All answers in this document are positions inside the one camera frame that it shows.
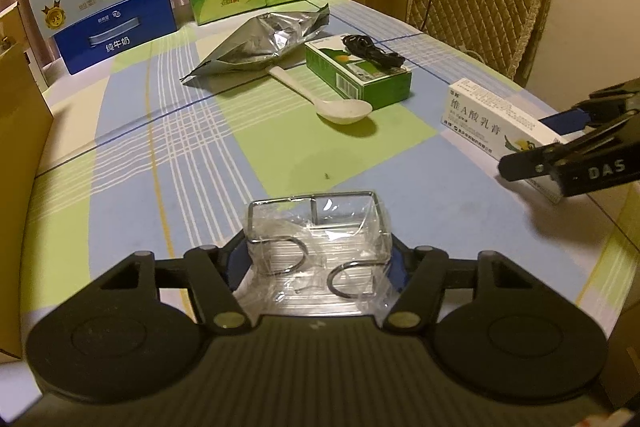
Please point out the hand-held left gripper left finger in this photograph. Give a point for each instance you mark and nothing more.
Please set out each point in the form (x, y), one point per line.
(239, 264)

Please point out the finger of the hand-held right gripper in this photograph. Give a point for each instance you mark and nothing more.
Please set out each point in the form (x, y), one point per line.
(565, 119)
(595, 169)

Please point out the green and white carton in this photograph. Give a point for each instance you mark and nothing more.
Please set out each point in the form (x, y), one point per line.
(350, 77)

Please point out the checked cloth desktop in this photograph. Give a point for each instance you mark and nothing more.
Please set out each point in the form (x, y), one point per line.
(200, 157)

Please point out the long white ointment box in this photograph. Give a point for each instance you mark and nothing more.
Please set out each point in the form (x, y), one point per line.
(480, 112)

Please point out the brown cardboard box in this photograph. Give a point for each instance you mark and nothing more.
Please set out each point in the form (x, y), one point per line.
(20, 157)

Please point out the silver foil bag green leaf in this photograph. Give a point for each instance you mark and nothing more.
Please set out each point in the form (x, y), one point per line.
(260, 42)

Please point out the dark blue milk carton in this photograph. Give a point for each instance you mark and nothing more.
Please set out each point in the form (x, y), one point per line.
(115, 42)

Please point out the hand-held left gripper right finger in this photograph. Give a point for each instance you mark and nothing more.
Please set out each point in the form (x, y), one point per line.
(400, 264)

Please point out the white plastic spoon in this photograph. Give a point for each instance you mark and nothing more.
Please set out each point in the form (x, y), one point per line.
(345, 111)

